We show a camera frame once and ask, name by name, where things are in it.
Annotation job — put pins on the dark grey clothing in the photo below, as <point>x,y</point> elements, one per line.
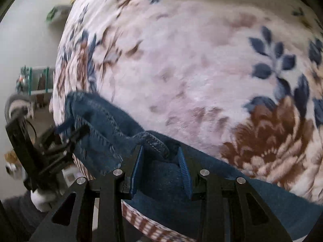
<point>17,219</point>

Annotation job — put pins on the green and white packet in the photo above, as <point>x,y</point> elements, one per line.
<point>56,12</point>

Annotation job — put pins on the floral fleece blanket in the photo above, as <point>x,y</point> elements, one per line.
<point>191,63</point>

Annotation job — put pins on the blue denim pants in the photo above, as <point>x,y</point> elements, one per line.
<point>108,128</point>

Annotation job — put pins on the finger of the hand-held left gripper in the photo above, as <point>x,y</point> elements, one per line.
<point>59,162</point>
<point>63,136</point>

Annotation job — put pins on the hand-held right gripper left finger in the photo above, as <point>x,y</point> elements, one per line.
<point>137,172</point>

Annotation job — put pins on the grey round container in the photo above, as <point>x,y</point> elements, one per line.
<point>16,105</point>

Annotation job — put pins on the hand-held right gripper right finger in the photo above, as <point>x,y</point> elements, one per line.
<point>185,174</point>

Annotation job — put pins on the green metal rack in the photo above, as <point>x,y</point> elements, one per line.
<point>30,79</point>

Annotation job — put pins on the orange and white toy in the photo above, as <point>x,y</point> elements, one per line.
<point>11,162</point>

